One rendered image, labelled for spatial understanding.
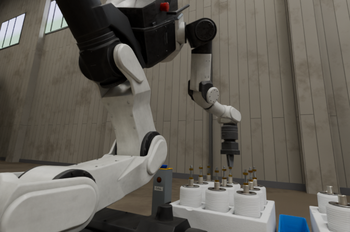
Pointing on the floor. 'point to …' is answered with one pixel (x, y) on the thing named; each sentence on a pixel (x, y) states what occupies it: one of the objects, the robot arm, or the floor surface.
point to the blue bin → (292, 224)
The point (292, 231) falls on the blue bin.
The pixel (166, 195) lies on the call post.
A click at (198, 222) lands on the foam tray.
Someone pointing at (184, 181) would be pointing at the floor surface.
